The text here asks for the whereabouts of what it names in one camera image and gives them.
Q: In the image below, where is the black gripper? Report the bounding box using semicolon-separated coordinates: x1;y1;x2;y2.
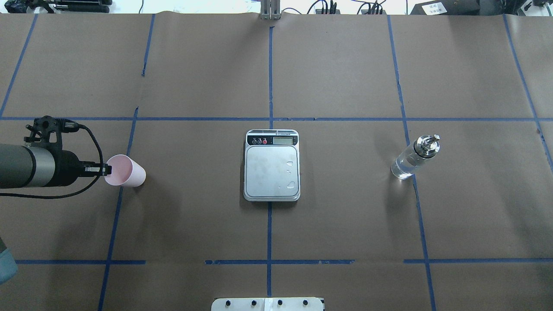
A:
53;150;112;187

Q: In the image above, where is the pink plastic cup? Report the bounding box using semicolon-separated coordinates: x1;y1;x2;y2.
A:
105;154;146;187

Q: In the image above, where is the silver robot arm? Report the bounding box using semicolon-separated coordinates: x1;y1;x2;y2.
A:
0;144;112;189

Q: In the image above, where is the digital kitchen scale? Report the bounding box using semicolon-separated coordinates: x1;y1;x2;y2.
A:
243;129;301;202

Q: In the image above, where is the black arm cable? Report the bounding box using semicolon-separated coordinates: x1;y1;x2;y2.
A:
0;123;105;200

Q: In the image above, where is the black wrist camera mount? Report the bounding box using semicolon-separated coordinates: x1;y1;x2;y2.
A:
24;115;81;150

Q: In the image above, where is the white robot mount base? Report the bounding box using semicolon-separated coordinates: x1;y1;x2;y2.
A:
211;297;325;311

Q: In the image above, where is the aluminium frame post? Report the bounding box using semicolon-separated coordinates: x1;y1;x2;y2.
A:
259;0;282;20

